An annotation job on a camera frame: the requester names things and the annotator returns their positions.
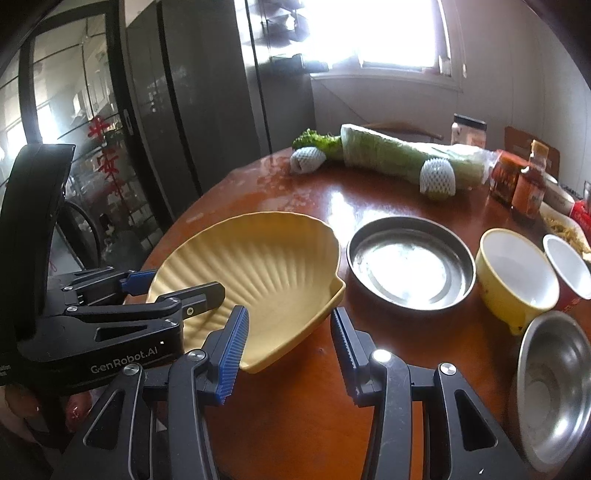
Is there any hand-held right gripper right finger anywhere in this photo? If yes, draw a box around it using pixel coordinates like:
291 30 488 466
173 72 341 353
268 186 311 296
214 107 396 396
330 307 529 480

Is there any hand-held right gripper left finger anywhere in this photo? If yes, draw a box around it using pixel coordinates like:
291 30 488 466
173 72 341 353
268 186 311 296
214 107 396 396
51 305 250 480

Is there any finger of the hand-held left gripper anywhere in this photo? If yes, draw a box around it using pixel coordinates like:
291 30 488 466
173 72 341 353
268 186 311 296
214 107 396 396
60 267 160 306
44 282 227 358

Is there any yellow shell-shaped plate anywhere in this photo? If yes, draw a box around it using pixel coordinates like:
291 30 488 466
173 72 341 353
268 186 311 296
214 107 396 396
145 211 347 374

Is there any round steel plate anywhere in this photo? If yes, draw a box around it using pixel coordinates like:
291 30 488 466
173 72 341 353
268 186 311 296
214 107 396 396
346 216 477 311

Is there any yellow bowl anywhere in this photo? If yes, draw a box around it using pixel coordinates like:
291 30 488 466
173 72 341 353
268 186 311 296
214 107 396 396
475 228 560 336

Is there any red paper bowl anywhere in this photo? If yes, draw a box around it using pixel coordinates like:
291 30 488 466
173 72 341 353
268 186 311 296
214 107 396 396
542 234 591 315

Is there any person's left hand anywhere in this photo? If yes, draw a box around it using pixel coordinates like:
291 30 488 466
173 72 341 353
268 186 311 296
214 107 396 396
0 383 93 448

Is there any glass door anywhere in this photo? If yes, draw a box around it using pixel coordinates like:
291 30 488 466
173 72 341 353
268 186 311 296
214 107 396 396
0 9 171 278

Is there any white foam net sleeve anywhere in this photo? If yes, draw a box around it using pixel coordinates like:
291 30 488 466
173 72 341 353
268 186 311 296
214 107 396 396
290 147 326 175
419 158 457 201

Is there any grey refrigerator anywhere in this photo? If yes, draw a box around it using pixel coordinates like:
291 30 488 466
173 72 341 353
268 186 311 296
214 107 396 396
124 0 317 222

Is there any plastic-wrapped napa cabbage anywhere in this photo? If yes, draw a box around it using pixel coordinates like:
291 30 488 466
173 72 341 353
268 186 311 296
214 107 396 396
292 124 502 192

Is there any red-lidded sauce jar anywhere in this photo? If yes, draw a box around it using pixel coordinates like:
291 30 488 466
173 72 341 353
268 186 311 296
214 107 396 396
489 150 529 206

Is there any brown vinegar bottle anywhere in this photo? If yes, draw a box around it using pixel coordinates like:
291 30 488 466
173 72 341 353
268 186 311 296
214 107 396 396
510 139 550 225

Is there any white plate of vegetables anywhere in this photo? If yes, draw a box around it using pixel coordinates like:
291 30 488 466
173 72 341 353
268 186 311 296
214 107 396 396
538 200 591 264

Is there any black-lidded clear jar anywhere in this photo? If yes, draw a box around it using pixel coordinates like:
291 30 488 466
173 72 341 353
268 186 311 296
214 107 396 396
451 113 488 149

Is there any wooden slat-back chair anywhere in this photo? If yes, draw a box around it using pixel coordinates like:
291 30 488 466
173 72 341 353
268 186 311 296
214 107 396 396
504 126 561 178

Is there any window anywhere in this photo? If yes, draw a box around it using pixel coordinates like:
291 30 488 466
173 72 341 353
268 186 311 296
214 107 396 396
305 0 467 88

